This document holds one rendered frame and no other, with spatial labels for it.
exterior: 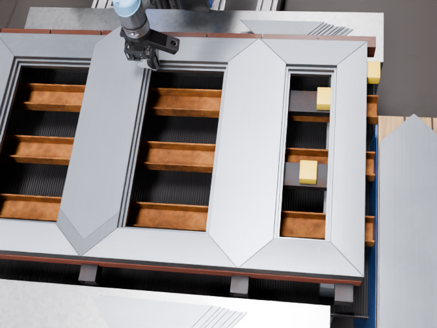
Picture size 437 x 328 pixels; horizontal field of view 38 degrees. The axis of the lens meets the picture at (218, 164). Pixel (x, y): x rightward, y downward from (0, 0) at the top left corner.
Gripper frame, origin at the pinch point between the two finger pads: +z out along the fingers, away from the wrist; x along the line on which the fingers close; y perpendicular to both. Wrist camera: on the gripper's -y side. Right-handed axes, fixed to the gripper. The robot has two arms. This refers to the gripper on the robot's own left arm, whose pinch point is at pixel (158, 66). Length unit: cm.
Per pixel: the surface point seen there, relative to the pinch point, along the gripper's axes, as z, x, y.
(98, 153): 0.8, 30.3, 14.2
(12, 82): 3.0, 5.9, 48.4
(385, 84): 87, -48, -80
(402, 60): 87, -61, -88
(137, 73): 0.7, 2.4, 6.5
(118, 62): 0.7, -1.5, 13.5
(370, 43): 4, -14, -66
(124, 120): 0.8, 18.8, 8.0
